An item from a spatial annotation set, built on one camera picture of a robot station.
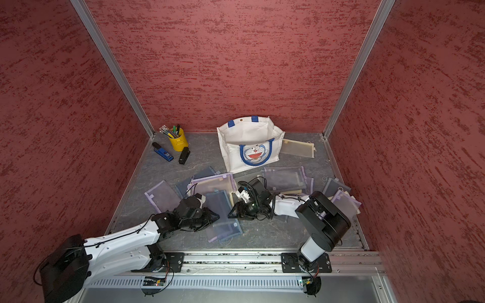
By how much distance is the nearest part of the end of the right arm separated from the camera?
2.24 ft

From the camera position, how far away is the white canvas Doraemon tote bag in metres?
0.93

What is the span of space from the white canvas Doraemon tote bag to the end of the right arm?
24cm
